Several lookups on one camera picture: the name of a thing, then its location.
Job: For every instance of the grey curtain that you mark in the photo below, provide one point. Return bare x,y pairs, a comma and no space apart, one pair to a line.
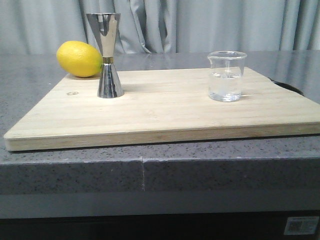
30,27

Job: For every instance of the white QR code label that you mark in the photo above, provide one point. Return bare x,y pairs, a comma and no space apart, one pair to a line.
301,225

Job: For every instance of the yellow lemon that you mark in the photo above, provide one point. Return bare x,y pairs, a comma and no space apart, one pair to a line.
79,58

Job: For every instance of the wooden cutting board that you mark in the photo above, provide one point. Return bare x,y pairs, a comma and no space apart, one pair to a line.
160,106

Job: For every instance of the clear glass beaker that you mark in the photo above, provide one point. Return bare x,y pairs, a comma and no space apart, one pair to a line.
226,74

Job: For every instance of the silver double jigger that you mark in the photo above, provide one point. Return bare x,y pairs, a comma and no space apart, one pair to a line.
105,28

